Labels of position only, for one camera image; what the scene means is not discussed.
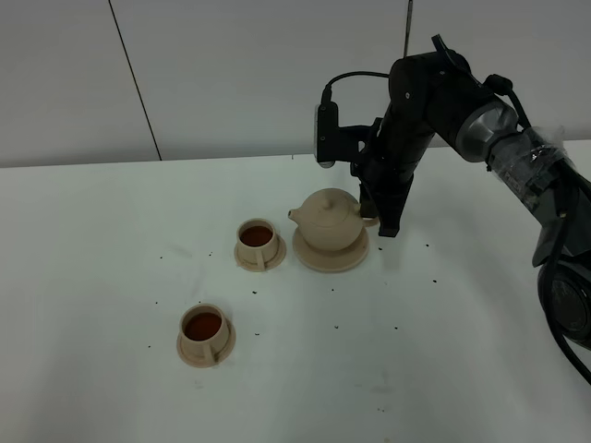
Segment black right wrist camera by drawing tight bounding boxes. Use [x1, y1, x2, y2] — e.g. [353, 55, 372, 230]
[314, 100, 339, 169]

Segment black camera cable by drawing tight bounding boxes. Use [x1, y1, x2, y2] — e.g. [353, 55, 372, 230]
[321, 70, 392, 106]

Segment beige teacup near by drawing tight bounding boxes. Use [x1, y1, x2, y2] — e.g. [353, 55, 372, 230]
[176, 304, 236, 368]

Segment beige teapot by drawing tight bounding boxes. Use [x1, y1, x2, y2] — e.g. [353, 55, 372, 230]
[288, 188, 366, 252]

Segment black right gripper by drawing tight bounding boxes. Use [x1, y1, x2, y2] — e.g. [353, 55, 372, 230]
[339, 103, 435, 237]

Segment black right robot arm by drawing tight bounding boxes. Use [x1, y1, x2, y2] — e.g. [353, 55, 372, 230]
[351, 36, 590, 378]

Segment beige teacup far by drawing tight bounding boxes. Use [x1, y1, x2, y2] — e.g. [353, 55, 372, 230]
[234, 219, 286, 272]

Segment beige teacup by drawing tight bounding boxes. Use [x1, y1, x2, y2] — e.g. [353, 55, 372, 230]
[176, 304, 236, 368]
[234, 219, 286, 272]

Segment beige teapot saucer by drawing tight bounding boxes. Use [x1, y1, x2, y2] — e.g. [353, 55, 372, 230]
[292, 228, 369, 273]

